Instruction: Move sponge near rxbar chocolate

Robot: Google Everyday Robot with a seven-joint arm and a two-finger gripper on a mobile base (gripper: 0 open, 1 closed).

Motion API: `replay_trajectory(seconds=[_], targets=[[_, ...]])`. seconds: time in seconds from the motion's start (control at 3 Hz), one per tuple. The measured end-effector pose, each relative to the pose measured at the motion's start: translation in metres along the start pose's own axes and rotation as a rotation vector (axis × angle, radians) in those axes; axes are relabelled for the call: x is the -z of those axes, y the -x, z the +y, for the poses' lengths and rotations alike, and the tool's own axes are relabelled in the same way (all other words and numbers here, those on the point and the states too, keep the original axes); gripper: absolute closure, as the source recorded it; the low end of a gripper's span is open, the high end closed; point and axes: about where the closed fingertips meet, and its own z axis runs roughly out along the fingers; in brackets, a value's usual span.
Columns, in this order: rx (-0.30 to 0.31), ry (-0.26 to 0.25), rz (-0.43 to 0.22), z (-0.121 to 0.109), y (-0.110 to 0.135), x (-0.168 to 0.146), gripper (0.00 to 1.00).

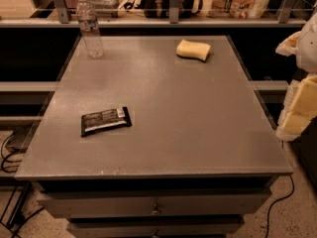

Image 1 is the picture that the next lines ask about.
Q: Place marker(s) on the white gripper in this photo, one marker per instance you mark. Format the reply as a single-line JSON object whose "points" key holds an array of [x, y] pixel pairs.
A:
{"points": [[309, 49]]}

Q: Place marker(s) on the yellow sponge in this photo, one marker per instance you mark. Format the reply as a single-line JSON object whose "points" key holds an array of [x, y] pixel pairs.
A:
{"points": [[193, 50]]}

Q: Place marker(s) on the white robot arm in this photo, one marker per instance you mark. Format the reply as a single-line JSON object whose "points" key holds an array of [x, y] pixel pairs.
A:
{"points": [[306, 48]]}

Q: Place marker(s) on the black rxbar chocolate wrapper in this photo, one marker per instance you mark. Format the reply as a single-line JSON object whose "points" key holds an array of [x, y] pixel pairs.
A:
{"points": [[105, 120]]}

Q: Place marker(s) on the grey drawer cabinet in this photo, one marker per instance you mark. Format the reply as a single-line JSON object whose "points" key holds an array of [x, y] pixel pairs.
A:
{"points": [[196, 126]]}

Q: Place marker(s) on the upper drawer with knob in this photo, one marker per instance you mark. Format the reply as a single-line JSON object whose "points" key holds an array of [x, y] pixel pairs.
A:
{"points": [[153, 203]]}

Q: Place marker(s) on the drawer with knob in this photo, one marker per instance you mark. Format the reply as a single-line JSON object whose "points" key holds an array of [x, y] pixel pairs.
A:
{"points": [[156, 227], [153, 203]]}

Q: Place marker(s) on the printed snack bag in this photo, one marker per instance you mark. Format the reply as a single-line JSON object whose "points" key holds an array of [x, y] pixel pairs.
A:
{"points": [[240, 9]]}

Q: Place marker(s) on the clear plastic water bottle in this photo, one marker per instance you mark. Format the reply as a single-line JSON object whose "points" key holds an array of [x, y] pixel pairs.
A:
{"points": [[89, 28]]}

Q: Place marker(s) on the lower drawer with knob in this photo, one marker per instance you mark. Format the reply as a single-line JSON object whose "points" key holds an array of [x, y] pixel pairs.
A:
{"points": [[156, 227]]}

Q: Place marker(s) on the grey metal shelf rail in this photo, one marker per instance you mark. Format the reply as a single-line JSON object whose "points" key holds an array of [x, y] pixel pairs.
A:
{"points": [[53, 13]]}

